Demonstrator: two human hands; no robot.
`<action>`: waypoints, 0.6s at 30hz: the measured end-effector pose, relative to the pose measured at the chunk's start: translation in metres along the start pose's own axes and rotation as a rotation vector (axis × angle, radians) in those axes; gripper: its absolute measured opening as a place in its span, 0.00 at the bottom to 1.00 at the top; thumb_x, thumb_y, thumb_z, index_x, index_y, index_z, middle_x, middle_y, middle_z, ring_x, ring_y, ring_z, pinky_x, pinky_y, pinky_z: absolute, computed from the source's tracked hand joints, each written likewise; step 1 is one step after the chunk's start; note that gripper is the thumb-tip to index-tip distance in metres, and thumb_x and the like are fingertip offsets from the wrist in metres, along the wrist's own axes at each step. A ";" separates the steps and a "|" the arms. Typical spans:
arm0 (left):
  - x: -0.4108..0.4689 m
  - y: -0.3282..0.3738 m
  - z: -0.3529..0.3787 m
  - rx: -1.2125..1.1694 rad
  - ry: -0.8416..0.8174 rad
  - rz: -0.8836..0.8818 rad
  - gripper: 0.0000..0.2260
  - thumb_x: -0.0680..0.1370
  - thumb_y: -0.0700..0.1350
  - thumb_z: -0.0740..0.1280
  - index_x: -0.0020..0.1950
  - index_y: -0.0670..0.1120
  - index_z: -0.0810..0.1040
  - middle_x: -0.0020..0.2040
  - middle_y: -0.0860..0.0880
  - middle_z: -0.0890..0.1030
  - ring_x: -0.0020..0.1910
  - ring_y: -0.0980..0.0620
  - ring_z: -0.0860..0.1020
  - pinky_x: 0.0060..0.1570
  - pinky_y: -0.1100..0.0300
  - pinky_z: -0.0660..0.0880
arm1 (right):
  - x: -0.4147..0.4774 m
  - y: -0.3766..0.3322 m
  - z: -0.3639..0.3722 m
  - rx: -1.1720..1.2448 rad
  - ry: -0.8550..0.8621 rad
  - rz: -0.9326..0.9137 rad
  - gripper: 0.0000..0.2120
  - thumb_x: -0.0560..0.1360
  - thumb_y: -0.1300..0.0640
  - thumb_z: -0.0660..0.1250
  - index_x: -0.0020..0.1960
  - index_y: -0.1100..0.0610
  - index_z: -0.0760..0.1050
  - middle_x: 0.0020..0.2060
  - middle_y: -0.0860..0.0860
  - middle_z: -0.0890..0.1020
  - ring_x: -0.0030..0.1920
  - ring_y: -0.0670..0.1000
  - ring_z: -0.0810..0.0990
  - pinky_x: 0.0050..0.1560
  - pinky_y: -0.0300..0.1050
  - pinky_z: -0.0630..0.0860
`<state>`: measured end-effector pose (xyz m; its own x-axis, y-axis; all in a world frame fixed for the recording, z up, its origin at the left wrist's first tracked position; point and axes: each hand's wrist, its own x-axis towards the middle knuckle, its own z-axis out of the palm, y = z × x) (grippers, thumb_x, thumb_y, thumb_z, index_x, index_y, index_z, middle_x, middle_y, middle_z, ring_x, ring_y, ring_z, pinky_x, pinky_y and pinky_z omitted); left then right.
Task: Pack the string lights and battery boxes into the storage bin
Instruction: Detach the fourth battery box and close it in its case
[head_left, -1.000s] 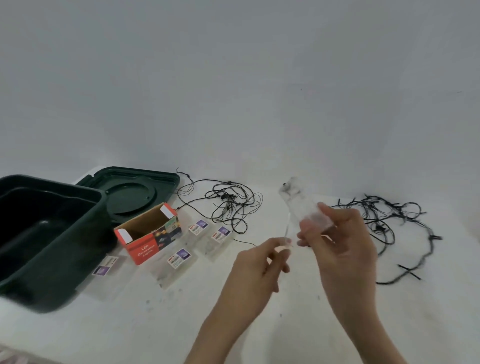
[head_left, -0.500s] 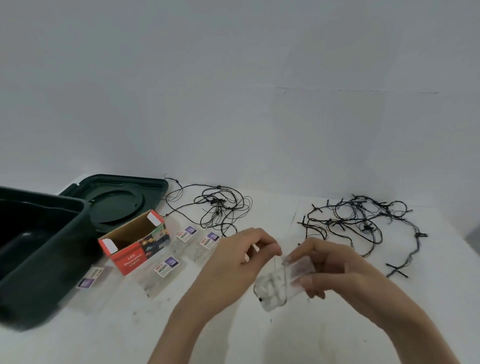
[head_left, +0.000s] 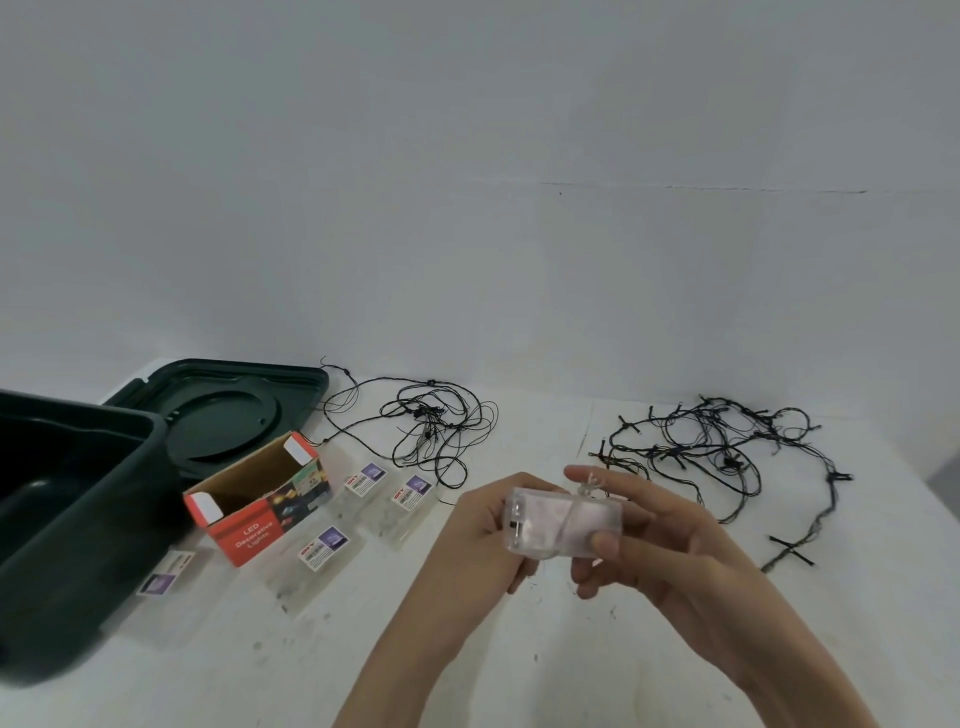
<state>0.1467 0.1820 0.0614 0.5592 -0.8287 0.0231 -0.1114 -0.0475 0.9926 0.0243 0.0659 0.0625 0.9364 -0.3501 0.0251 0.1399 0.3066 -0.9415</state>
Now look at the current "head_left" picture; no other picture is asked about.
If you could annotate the person's right hand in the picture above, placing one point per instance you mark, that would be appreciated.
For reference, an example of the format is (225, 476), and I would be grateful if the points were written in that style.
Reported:
(667, 555)

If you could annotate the person's left hand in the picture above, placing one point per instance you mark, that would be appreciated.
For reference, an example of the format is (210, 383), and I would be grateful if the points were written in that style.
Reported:
(465, 547)

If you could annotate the person's left thumb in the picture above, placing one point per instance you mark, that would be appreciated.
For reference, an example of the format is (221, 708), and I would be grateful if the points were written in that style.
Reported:
(504, 491)

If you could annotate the person's right thumb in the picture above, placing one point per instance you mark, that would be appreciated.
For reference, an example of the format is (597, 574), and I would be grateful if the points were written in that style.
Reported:
(611, 546)

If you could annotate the clear plastic battery box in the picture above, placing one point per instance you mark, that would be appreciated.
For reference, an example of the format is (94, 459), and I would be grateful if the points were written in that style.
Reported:
(559, 525)

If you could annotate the person's right forearm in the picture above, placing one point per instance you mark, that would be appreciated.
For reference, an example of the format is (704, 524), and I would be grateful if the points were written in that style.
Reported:
(787, 660)

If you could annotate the person's left forearm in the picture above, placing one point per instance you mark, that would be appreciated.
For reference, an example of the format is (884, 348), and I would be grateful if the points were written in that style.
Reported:
(405, 660)

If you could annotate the clear labelled plastic packet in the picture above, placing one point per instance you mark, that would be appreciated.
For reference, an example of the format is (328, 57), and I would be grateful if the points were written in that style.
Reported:
(409, 499)
(365, 480)
(166, 574)
(319, 559)

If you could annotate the red cardboard box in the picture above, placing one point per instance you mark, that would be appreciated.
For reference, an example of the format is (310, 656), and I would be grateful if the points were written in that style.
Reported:
(251, 529)

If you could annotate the dark green plastic lid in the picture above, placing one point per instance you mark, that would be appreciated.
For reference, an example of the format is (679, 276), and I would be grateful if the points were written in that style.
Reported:
(225, 412)

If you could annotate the dark green plastic bin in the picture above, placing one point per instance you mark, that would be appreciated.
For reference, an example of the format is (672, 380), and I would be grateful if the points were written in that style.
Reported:
(67, 525)

